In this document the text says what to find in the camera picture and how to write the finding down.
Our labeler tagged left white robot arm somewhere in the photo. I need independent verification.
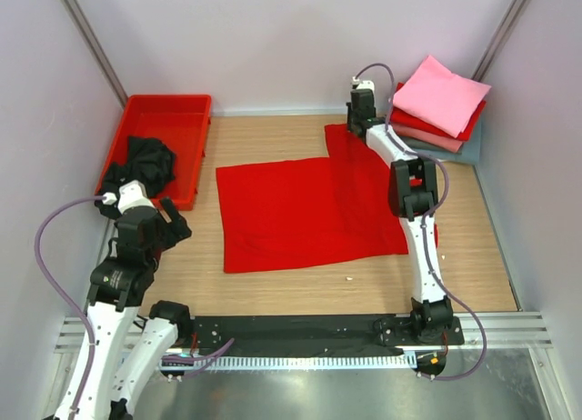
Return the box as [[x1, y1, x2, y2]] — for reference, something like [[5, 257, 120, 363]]
[[53, 197, 193, 419]]

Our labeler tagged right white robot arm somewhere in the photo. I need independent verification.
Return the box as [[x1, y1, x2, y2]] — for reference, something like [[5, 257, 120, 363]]
[[346, 81, 454, 344]]

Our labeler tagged black t shirt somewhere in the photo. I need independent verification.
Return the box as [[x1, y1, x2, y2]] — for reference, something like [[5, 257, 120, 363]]
[[95, 136, 176, 220]]

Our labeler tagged folded pink t shirt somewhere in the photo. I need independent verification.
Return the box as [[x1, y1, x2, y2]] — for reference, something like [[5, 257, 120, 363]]
[[392, 55, 492, 137]]

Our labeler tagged folded salmon t shirt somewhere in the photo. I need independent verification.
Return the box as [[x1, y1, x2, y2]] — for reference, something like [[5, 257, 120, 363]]
[[391, 123, 463, 153]]

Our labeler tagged red plastic bin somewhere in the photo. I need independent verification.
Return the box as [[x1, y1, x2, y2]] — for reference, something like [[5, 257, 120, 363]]
[[97, 95, 212, 211]]

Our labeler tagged folded grey t shirt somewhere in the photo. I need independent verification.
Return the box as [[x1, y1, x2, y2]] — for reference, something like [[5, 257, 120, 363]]
[[402, 118, 483, 165]]

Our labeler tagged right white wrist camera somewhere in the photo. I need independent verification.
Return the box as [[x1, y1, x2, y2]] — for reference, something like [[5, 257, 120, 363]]
[[351, 76, 375, 92]]

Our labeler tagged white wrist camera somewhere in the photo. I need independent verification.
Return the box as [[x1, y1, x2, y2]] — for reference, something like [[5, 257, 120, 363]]
[[102, 180, 155, 215], [351, 76, 375, 92]]

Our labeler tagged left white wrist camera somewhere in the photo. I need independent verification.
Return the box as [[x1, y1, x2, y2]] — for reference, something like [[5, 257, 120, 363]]
[[102, 180, 155, 215]]

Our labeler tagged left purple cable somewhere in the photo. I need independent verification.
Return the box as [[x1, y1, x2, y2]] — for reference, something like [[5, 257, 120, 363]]
[[35, 195, 236, 420]]

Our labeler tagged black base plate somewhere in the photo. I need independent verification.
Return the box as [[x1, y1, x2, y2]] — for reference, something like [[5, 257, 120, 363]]
[[193, 314, 465, 358]]

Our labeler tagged left aluminium frame post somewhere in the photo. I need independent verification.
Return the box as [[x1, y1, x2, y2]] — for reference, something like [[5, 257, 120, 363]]
[[61, 0, 128, 107]]

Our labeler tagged aluminium frame post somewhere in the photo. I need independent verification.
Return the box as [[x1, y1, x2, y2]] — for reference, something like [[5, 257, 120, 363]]
[[61, 0, 128, 107], [472, 0, 531, 82]]

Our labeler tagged right aluminium frame post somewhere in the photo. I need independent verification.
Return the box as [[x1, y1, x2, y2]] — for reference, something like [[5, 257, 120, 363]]
[[472, 0, 531, 82]]

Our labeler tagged white slotted cable duct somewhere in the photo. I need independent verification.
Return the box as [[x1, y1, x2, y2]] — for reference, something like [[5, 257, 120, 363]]
[[207, 352, 416, 372]]

